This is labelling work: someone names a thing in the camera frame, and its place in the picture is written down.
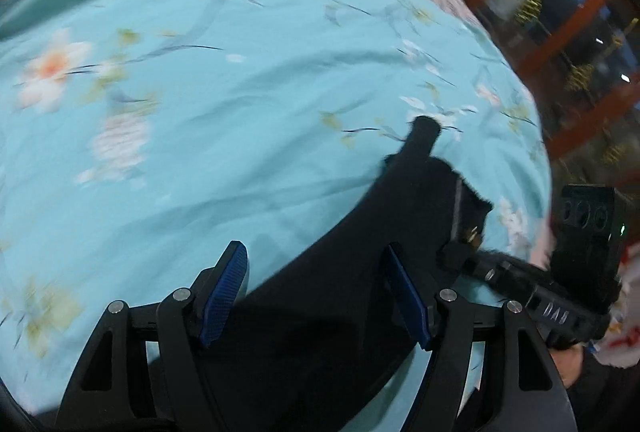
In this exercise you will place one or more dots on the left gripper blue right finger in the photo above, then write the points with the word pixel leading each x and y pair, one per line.
pixel 410 306

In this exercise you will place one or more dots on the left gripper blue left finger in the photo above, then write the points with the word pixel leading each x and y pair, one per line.
pixel 219 289

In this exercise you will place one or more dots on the black knit pants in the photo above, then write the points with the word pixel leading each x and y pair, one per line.
pixel 312 345

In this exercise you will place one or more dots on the person's right hand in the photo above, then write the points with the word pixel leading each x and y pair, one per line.
pixel 568 363

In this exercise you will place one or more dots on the turquoise floral bed sheet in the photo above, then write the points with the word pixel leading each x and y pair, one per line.
pixel 138 137

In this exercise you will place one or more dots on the wooden glass cabinet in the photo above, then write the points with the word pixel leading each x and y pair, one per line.
pixel 580 59

